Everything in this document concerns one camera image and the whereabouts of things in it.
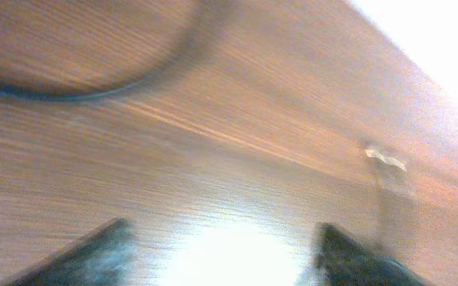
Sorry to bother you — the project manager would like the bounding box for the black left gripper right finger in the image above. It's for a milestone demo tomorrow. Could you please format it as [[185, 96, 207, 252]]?
[[314, 222, 428, 286]]

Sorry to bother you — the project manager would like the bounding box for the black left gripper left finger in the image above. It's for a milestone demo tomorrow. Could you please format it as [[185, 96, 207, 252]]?
[[2, 218, 137, 286]]

